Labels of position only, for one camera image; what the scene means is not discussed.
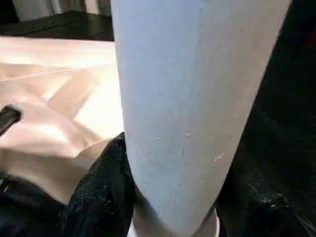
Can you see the black work mat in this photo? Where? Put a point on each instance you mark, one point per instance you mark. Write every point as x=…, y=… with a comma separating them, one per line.
x=286, y=123

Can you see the white plastic table leg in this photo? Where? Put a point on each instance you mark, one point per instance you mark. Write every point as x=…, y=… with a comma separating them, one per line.
x=197, y=98

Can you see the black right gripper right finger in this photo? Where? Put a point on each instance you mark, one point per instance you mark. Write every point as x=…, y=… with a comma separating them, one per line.
x=266, y=207

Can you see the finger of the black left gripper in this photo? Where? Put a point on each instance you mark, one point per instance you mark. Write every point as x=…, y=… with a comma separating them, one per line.
x=10, y=117

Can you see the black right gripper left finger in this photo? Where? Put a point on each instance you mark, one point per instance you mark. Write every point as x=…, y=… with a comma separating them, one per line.
x=103, y=197

